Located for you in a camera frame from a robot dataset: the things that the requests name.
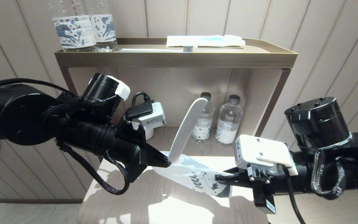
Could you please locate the black left camera cable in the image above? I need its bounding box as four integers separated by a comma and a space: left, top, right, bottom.
132, 91, 153, 108

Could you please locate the small clear water bottle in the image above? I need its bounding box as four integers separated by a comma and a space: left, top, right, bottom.
215, 95, 244, 147
191, 92, 216, 144

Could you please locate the white ribbed mug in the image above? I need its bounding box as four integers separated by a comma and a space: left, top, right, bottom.
132, 120, 154, 141

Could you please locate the white toothbrush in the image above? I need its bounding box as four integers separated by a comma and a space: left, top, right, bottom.
120, 46, 194, 52

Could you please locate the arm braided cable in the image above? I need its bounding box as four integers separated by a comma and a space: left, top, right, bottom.
42, 103, 130, 196
310, 151, 346, 200

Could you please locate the left arm smooth black cable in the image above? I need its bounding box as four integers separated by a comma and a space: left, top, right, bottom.
0, 78, 74, 95

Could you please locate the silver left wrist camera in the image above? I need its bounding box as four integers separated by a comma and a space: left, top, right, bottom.
125, 101, 167, 129

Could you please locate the large bottle blue deer label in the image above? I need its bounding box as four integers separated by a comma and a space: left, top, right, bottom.
47, 0, 98, 52
84, 0, 118, 52

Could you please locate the beige wooden shelf cabinet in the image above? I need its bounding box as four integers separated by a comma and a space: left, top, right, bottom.
60, 67, 291, 159

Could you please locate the brown metal shelf tray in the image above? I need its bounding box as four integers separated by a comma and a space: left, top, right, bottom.
54, 38, 299, 68

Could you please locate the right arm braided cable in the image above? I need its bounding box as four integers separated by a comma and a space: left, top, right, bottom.
310, 151, 346, 200

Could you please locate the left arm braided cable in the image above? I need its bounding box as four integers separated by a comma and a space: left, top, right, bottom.
42, 103, 130, 196

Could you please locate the white wrapped blue toothbrush pack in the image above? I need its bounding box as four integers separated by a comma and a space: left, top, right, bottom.
167, 35, 246, 48

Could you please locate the white floral zip pouch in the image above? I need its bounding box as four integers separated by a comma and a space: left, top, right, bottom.
153, 152, 232, 198

